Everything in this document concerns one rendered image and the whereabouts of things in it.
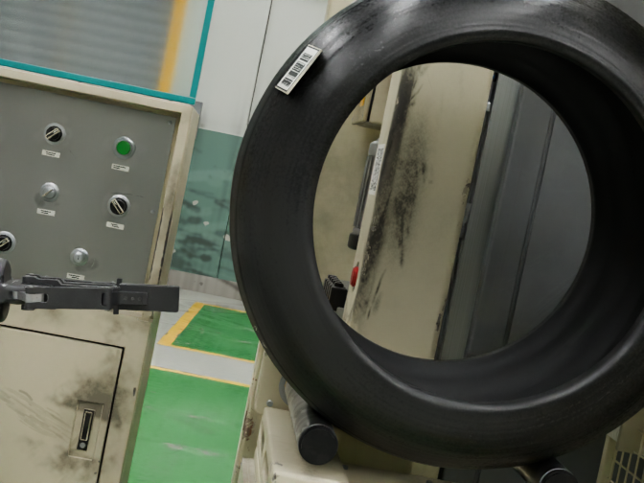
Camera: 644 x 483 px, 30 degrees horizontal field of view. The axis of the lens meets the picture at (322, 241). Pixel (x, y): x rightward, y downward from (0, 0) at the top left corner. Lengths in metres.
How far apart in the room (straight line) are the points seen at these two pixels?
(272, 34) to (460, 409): 9.36
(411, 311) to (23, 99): 0.80
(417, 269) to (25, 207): 0.74
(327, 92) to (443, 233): 0.47
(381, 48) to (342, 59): 0.04
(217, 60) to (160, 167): 8.46
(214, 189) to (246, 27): 1.43
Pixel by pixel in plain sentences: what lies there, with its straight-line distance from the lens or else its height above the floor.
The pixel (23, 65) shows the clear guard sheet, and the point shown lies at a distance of 2.10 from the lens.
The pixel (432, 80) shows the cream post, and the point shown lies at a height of 1.36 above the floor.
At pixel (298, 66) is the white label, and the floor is 1.31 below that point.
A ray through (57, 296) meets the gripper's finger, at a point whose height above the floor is 1.00.
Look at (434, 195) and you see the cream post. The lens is 1.71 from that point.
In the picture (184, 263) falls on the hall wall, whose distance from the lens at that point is 10.55.
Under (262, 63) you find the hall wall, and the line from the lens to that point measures 10.59.
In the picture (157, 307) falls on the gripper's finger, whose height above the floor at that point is 1.01.
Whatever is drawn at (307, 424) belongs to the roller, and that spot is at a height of 0.92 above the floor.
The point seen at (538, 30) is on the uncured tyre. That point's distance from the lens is 1.34.
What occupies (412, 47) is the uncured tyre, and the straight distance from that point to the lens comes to 1.31.
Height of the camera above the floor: 1.19
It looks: 3 degrees down
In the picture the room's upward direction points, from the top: 11 degrees clockwise
